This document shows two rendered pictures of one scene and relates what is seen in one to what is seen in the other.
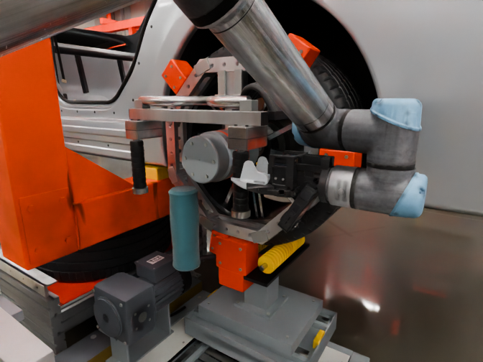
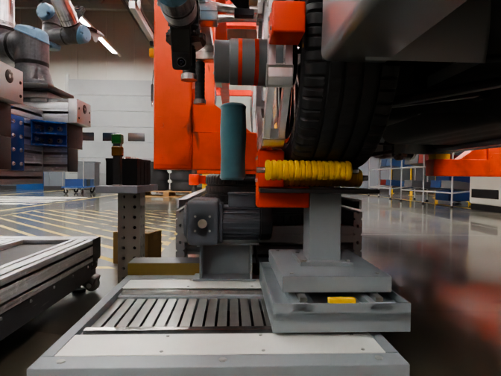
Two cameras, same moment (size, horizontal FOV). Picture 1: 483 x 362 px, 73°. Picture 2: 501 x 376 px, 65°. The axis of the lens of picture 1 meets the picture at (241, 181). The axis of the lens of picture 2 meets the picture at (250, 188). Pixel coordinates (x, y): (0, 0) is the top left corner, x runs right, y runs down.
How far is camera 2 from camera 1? 1.11 m
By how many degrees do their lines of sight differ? 55
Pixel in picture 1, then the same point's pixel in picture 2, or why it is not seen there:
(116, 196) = not seen: hidden behind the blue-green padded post
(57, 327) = (179, 236)
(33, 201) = (164, 121)
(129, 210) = not seen: hidden behind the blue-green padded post
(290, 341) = (288, 275)
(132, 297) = (195, 201)
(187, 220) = (225, 128)
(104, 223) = (215, 154)
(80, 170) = (203, 108)
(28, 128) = (168, 71)
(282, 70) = not seen: outside the picture
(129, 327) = (188, 226)
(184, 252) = (223, 160)
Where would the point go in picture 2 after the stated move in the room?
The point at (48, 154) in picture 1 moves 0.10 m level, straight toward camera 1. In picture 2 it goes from (179, 91) to (165, 86)
